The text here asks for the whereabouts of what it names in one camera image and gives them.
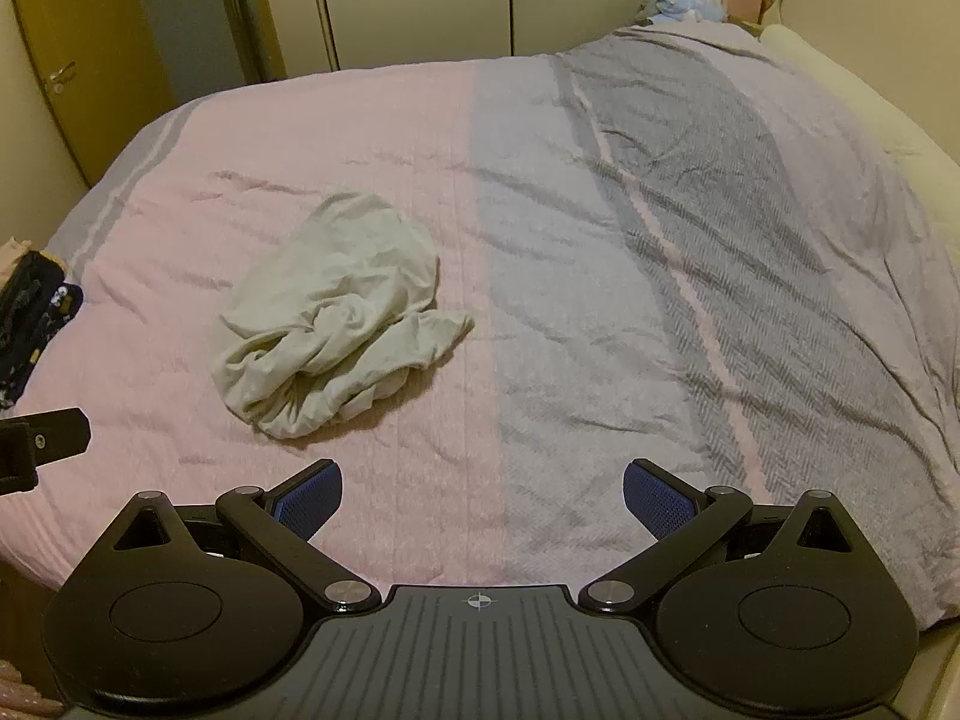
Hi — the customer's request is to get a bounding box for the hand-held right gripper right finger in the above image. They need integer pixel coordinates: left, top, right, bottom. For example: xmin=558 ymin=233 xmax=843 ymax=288
xmin=579 ymin=457 xmax=852 ymax=614

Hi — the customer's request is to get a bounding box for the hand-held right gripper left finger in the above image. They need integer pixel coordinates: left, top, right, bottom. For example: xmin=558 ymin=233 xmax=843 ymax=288
xmin=111 ymin=457 xmax=381 ymax=614

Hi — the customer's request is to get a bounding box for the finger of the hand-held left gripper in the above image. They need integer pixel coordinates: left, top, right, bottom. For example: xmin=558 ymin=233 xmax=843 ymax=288
xmin=0 ymin=407 xmax=92 ymax=497

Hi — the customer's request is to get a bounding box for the white garment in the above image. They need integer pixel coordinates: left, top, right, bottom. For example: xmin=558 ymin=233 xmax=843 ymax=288
xmin=210 ymin=193 xmax=475 ymax=440

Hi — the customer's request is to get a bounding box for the beige folded cloth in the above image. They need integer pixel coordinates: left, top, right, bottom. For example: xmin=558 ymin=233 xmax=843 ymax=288
xmin=0 ymin=238 xmax=35 ymax=278

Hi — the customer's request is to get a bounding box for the pink and grey striped blanket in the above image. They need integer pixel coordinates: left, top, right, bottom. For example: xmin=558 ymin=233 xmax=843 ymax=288
xmin=0 ymin=19 xmax=960 ymax=627

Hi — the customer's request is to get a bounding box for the wooden door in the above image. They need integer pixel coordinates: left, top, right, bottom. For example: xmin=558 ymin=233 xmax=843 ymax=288
xmin=7 ymin=0 xmax=177 ymax=188

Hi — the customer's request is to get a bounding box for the pink box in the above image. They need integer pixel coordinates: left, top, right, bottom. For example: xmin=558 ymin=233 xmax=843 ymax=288
xmin=724 ymin=0 xmax=785 ymax=27

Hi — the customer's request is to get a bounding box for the cream panelled wardrobe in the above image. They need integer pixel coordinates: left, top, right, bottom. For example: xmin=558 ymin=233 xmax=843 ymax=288
xmin=304 ymin=0 xmax=702 ymax=76

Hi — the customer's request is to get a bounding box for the wooden door frame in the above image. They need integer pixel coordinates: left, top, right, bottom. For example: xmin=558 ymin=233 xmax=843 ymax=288
xmin=214 ymin=0 xmax=290 ymax=83

